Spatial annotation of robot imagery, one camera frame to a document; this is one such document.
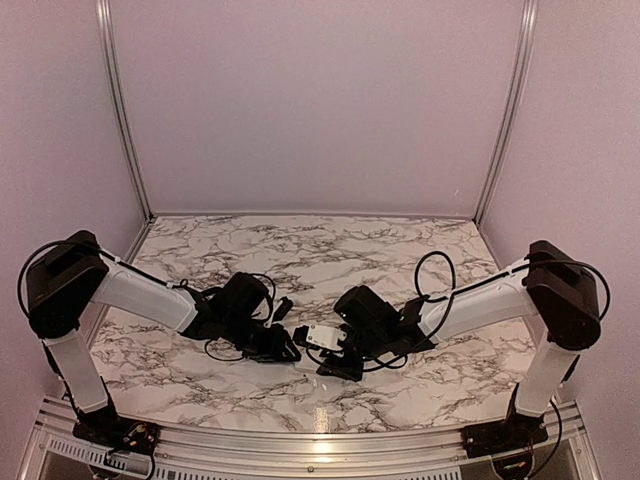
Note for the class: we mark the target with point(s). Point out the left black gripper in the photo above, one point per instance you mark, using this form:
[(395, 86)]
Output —
[(272, 351)]

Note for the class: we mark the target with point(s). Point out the left aluminium frame post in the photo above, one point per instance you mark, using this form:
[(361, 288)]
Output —
[(107, 33)]

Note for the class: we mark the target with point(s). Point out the right aluminium frame post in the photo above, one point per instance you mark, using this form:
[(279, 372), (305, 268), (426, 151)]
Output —
[(515, 91)]

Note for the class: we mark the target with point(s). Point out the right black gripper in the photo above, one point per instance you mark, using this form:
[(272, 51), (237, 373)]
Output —
[(337, 369)]

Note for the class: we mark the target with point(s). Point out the front aluminium rail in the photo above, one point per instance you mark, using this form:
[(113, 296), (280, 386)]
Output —
[(189, 452)]

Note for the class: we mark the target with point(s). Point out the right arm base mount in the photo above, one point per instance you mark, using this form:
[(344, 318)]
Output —
[(514, 431)]

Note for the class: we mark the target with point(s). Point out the aluminium frame post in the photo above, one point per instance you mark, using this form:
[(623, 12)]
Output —
[(515, 91), (107, 33)]

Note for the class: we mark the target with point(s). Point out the white remote control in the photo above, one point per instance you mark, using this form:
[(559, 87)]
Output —
[(306, 366)]

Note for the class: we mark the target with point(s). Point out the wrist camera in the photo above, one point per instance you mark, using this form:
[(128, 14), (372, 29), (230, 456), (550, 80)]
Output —
[(319, 337), (282, 310)]

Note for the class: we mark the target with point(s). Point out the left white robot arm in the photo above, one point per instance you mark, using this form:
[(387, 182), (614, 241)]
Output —
[(59, 280)]

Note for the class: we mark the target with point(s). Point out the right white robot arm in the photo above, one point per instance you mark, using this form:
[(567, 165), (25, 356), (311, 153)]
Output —
[(546, 283)]

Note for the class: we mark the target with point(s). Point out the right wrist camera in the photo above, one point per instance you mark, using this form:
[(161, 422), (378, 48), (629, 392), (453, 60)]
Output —
[(319, 337)]

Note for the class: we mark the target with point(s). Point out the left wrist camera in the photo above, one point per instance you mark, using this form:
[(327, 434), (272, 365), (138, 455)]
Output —
[(282, 310)]

